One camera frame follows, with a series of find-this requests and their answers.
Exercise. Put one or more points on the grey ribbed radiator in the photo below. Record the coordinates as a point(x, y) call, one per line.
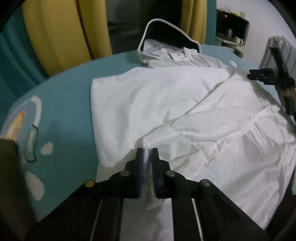
point(284, 45)

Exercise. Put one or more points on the black bag with white trim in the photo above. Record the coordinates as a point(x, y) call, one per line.
point(166, 30)

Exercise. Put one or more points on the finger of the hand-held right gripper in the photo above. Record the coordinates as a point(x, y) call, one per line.
point(260, 75)

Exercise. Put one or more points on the narrow yellow curtain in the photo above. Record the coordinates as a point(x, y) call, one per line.
point(194, 18)

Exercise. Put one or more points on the wide yellow curtain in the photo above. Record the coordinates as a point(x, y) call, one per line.
point(57, 34)

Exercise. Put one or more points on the large white garment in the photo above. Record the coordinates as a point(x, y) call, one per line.
point(161, 104)

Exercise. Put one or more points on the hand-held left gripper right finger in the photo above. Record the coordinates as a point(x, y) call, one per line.
point(155, 176)

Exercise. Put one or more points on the folded white shirt with tags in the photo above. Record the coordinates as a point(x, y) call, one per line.
point(166, 52)

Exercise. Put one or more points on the teal printed bed sheet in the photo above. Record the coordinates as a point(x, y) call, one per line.
point(64, 111)

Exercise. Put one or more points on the black wall shelf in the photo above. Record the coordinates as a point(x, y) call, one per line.
point(231, 25)

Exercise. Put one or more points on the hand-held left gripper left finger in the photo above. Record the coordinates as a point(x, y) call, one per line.
point(140, 172)

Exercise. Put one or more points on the narrow teal curtain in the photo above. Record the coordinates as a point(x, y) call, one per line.
point(211, 20)

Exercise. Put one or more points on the wide teal curtain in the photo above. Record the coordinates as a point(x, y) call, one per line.
point(16, 58)

